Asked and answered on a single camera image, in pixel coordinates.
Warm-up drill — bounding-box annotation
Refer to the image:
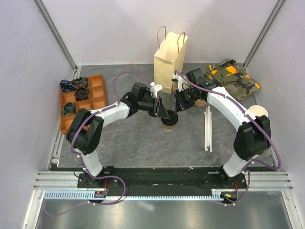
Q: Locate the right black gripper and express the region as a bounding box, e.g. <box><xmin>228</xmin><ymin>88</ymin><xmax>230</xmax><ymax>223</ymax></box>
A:
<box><xmin>173</xmin><ymin>87</ymin><xmax>201</xmax><ymax>113</ymax></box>

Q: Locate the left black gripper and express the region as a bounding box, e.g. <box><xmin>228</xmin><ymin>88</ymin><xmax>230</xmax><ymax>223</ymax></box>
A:
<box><xmin>138</xmin><ymin>96</ymin><xmax>170</xmax><ymax>120</ymax></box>

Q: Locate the black plastic cup lid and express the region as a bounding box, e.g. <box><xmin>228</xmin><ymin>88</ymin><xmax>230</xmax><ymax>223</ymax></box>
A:
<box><xmin>161</xmin><ymin>110</ymin><xmax>179</xmax><ymax>126</ymax></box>

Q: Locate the single brown paper cup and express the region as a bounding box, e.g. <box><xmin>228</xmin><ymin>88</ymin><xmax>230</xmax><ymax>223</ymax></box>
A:
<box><xmin>163</xmin><ymin>123</ymin><xmax>175</xmax><ymax>131</ymax></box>

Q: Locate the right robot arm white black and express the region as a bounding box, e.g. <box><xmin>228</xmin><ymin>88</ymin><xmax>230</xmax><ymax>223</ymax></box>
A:
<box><xmin>172</xmin><ymin>69</ymin><xmax>271</xmax><ymax>188</ymax></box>

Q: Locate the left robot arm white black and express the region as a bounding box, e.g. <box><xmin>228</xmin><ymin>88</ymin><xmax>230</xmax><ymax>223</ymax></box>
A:
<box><xmin>66</xmin><ymin>82</ymin><xmax>178</xmax><ymax>188</ymax></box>

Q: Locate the brown cardboard cup carrier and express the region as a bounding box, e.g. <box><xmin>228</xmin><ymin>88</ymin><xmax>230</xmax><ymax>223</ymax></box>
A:
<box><xmin>172</xmin><ymin>83</ymin><xmax>206</xmax><ymax>107</ymax></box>

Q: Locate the white wrapped straw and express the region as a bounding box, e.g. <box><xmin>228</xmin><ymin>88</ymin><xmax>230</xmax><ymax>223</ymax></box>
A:
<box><xmin>207</xmin><ymin>106</ymin><xmax>213</xmax><ymax>152</ymax></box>
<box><xmin>204</xmin><ymin>106</ymin><xmax>210</xmax><ymax>151</ymax></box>

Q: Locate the camouflage folded cloth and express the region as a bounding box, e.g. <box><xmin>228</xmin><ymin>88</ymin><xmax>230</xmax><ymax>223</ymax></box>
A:
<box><xmin>206</xmin><ymin>59</ymin><xmax>261</xmax><ymax>101</ymax></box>

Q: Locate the orange compartment tray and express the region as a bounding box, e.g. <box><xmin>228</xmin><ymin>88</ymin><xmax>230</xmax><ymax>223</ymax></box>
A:
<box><xmin>60</xmin><ymin>75</ymin><xmax>108</xmax><ymax>134</ymax></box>

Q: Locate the stack of paper cups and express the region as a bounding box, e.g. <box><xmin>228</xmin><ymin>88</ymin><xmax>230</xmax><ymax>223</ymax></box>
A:
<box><xmin>248</xmin><ymin>105</ymin><xmax>269</xmax><ymax>117</ymax></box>

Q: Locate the brown patterned rolled cloth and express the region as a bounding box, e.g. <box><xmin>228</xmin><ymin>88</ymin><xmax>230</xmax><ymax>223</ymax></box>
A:
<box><xmin>74</xmin><ymin>87</ymin><xmax>89</xmax><ymax>101</ymax></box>

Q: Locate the dark patterned rolled cloth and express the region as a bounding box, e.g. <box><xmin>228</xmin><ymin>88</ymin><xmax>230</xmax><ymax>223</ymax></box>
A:
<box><xmin>71</xmin><ymin>77</ymin><xmax>89</xmax><ymax>88</ymax></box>

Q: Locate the blue yellow rolled cloth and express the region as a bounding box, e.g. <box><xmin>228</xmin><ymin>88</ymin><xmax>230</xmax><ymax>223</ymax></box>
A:
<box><xmin>61</xmin><ymin>102</ymin><xmax>76</xmax><ymax>117</ymax></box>

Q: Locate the blue patterned rolled cloth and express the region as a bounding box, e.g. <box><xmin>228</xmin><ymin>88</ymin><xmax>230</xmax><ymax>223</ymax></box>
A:
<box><xmin>60</xmin><ymin>80</ymin><xmax>75</xmax><ymax>93</ymax></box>

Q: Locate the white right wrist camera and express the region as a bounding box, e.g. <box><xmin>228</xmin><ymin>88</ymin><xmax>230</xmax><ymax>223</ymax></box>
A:
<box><xmin>172</xmin><ymin>74</ymin><xmax>188</xmax><ymax>92</ymax></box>

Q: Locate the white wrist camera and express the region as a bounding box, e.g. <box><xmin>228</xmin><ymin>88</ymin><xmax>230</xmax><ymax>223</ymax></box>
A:
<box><xmin>150</xmin><ymin>82</ymin><xmax>163</xmax><ymax>98</ymax></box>
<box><xmin>172</xmin><ymin>74</ymin><xmax>188</xmax><ymax>92</ymax></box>

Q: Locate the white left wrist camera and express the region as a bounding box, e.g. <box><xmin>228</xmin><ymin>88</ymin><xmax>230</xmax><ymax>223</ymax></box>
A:
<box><xmin>150</xmin><ymin>82</ymin><xmax>163</xmax><ymax>98</ymax></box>

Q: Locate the beige paper bag with handles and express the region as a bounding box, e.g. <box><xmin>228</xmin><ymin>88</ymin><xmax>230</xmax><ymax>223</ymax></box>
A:
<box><xmin>153</xmin><ymin>31</ymin><xmax>188</xmax><ymax>94</ymax></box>

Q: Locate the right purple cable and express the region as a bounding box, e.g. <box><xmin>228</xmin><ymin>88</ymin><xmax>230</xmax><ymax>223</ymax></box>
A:
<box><xmin>174</xmin><ymin>69</ymin><xmax>283</xmax><ymax>207</ymax></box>

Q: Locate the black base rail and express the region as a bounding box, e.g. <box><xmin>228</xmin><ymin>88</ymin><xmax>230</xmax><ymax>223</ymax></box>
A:
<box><xmin>87</xmin><ymin>167</ymin><xmax>247</xmax><ymax>196</ymax></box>

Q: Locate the slotted cable duct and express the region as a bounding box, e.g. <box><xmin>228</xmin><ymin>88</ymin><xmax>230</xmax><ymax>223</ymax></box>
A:
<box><xmin>44</xmin><ymin>190</ymin><xmax>237</xmax><ymax>201</ymax></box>

